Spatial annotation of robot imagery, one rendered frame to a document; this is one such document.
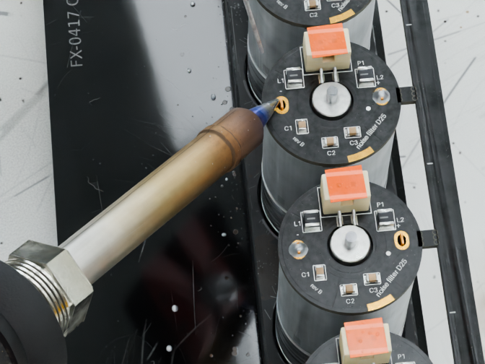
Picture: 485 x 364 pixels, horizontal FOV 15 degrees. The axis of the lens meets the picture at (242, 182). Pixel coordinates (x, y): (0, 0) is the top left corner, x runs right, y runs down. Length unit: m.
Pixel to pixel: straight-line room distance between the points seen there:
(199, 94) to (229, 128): 0.07
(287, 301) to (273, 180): 0.03
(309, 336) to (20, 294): 0.08
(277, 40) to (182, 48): 0.05
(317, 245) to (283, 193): 0.03
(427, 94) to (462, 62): 0.08
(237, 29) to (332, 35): 0.06
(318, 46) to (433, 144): 0.03
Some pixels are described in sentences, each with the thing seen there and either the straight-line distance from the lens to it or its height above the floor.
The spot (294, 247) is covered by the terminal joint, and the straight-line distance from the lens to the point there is 0.32.
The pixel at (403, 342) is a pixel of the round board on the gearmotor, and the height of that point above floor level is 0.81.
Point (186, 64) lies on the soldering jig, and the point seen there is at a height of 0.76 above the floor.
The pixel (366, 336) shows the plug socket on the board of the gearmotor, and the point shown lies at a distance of 0.31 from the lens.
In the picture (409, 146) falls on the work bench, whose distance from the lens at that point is 0.40.
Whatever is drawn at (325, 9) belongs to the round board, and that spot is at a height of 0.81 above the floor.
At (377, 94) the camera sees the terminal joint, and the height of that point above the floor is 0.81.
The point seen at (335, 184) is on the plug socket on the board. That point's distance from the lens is 0.32.
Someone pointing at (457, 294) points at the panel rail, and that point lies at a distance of 0.32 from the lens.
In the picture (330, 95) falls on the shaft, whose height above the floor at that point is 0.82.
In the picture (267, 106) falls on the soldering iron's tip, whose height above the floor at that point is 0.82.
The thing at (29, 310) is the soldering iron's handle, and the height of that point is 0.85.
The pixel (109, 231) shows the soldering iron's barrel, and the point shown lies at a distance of 0.29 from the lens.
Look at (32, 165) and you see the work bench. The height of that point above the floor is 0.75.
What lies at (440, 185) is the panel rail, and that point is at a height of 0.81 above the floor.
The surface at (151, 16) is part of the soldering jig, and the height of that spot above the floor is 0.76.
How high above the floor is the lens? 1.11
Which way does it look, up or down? 66 degrees down
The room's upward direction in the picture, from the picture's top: straight up
